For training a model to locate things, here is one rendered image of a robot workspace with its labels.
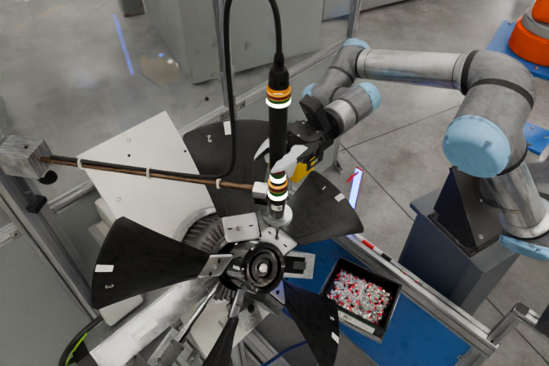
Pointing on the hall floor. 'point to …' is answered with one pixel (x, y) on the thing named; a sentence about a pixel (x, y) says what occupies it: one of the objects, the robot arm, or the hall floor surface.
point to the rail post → (472, 359)
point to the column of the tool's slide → (50, 244)
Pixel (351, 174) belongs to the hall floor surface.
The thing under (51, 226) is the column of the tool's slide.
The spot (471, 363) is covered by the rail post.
